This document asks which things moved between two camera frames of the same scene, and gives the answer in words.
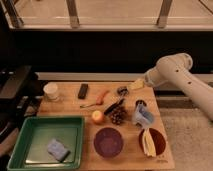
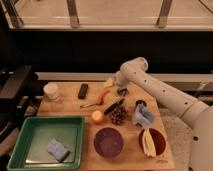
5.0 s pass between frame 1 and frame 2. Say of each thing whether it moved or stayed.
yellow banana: stayed
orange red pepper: stayed
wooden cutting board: stayed
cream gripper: moved
